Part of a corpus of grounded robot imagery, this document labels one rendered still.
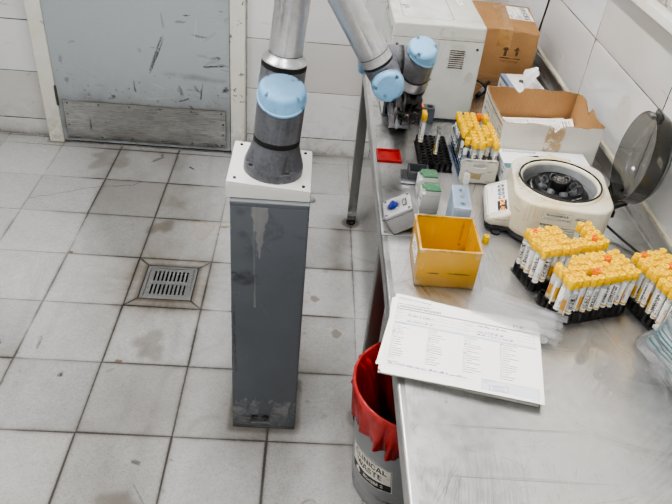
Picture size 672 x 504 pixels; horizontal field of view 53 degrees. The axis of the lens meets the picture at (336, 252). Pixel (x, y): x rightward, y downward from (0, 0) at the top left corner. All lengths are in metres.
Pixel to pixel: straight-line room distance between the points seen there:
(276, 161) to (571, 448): 0.92
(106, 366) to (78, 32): 1.73
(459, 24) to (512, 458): 1.30
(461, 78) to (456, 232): 0.71
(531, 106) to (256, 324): 1.05
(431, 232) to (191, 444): 1.11
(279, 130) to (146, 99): 2.06
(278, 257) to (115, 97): 2.06
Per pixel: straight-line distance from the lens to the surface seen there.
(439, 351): 1.31
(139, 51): 3.53
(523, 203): 1.63
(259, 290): 1.85
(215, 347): 2.52
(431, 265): 1.43
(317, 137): 3.67
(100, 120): 3.75
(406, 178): 1.81
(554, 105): 2.18
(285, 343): 1.98
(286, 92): 1.62
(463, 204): 1.58
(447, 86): 2.14
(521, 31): 2.53
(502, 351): 1.35
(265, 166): 1.66
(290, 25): 1.69
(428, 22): 2.07
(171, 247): 2.99
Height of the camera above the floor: 1.79
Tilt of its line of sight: 37 degrees down
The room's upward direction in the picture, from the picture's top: 6 degrees clockwise
